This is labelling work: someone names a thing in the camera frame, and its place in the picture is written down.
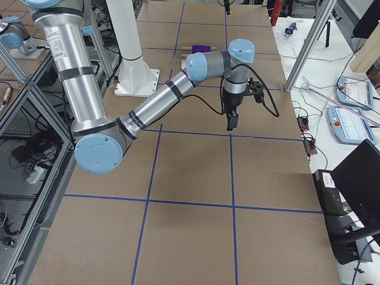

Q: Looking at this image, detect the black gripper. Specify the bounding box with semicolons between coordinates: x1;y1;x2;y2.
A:
222;0;244;131

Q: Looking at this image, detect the purple towel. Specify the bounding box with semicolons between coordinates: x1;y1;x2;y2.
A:
192;45;213;53

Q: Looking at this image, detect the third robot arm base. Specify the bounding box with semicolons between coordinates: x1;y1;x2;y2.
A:
1;16;49;60

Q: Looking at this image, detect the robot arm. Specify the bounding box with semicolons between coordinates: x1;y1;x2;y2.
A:
26;1;255;174

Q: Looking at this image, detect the red cylinder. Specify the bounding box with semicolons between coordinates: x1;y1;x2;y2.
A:
270;0;283;27

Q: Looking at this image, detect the black power strip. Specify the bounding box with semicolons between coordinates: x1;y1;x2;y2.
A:
297;116;309;132

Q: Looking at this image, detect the black tripod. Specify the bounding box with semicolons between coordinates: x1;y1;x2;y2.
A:
317;21;331;48

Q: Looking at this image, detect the far blue teach pendant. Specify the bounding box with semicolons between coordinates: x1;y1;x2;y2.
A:
335;75;373;110

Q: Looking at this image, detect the blue teach pendant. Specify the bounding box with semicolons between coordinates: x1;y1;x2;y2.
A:
327;106;377;145
335;75;373;110

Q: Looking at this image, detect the wooden beam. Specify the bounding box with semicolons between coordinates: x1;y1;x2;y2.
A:
350;0;380;74

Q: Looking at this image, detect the near blue teach pendant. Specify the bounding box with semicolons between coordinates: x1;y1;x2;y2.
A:
327;106;377;145

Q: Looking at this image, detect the black monitor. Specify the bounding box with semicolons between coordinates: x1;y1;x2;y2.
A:
331;139;379;245

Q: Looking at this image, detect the small black box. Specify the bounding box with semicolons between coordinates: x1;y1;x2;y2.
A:
312;169;353;217

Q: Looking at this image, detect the aluminium frame post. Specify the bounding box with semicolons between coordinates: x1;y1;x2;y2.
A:
284;0;337;93

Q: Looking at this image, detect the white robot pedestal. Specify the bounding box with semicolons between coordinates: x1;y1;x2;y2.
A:
107;1;160;97

